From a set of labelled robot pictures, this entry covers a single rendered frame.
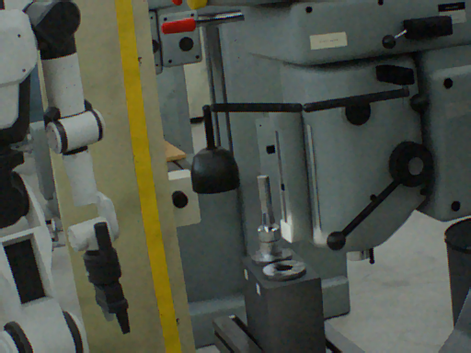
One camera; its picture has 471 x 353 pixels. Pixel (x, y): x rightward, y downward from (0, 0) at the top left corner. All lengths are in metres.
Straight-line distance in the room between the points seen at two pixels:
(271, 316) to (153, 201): 1.44
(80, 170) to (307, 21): 0.95
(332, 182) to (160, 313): 2.01
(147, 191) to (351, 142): 1.88
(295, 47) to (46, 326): 0.95
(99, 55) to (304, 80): 1.77
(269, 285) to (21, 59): 0.72
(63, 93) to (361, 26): 0.92
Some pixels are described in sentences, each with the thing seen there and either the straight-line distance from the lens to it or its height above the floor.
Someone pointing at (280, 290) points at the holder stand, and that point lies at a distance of 1.76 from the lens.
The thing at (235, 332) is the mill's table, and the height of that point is 0.96.
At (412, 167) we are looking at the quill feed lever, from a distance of 1.34.
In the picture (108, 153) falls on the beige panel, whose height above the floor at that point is 1.18.
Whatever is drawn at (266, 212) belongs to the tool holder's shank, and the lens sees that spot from 1.86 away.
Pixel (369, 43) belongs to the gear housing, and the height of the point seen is 1.65.
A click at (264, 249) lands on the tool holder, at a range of 1.88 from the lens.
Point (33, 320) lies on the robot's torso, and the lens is 1.91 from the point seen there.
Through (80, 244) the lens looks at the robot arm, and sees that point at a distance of 2.07.
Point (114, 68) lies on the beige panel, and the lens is 3.04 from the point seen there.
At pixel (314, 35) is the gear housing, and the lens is 1.25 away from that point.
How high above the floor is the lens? 1.79
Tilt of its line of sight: 14 degrees down
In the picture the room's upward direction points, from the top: 7 degrees counter-clockwise
